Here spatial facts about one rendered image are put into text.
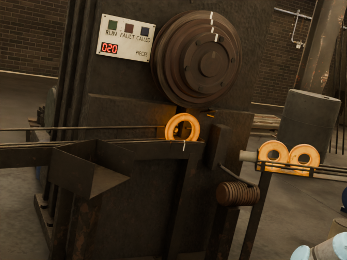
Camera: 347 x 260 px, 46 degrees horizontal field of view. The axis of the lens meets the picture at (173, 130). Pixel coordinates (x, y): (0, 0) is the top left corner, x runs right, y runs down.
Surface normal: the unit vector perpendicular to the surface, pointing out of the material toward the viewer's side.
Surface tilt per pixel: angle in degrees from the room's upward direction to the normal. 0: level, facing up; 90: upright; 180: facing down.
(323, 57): 90
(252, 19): 90
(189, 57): 90
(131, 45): 90
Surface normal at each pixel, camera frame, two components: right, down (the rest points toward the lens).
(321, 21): -0.88, -0.07
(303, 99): -0.65, 0.05
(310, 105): -0.38, 0.14
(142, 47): 0.44, 0.29
